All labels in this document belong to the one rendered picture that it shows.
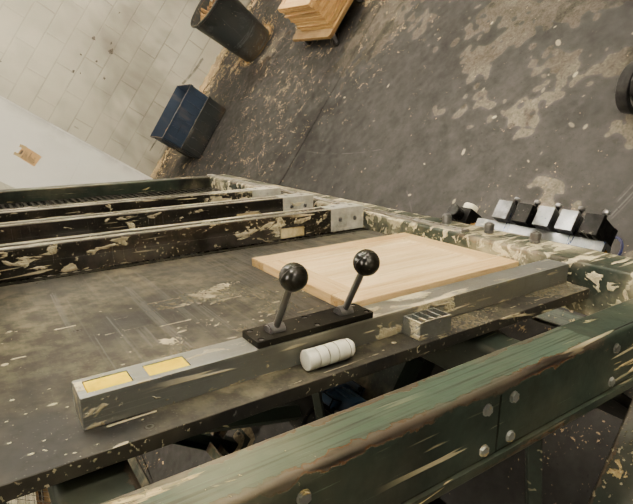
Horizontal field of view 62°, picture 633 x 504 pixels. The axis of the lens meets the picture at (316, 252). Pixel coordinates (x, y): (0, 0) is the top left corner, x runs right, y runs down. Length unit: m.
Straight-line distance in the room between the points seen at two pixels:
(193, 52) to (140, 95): 0.79
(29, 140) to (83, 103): 1.55
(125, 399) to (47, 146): 4.23
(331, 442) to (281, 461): 0.05
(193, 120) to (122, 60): 1.24
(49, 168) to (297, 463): 4.47
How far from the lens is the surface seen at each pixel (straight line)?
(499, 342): 0.96
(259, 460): 0.49
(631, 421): 1.20
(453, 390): 0.61
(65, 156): 4.84
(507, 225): 1.52
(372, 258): 0.72
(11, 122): 4.78
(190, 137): 5.41
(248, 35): 5.55
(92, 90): 6.24
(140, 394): 0.66
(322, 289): 1.00
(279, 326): 0.73
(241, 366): 0.70
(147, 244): 1.32
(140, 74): 6.34
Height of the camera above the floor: 1.92
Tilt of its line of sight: 36 degrees down
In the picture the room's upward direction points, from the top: 60 degrees counter-clockwise
